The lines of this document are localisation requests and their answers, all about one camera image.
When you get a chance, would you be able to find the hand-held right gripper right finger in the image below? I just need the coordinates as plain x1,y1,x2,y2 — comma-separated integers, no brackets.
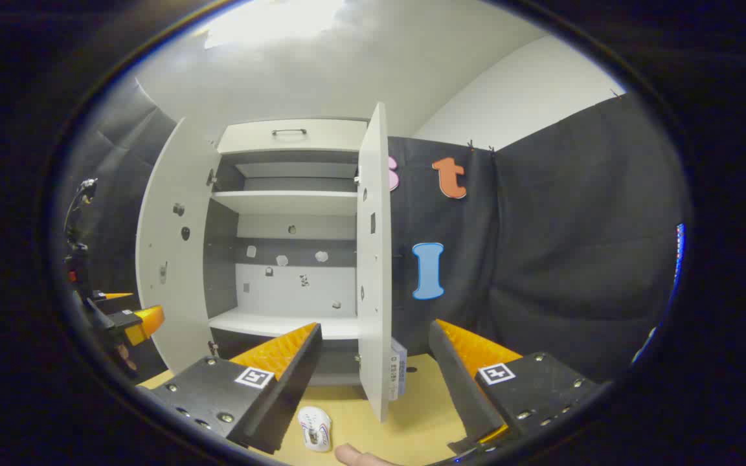
428,318,613,454

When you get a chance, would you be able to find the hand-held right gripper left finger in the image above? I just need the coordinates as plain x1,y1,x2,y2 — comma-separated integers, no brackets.
137,322,323,455

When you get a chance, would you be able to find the white cabinet door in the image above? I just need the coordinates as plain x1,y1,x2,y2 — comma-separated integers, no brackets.
135,116,221,375
356,102,393,423

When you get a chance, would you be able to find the white shoe yellow sole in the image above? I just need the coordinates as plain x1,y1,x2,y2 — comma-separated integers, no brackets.
297,406,333,452

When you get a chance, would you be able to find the white shoe cabinet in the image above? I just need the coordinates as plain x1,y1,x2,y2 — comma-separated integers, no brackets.
208,118,368,387

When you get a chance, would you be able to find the blue white carton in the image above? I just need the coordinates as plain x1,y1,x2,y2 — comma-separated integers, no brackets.
389,338,408,400

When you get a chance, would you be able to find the black backdrop cloth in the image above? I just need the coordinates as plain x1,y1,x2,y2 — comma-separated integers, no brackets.
388,94,679,383
56,78,176,383

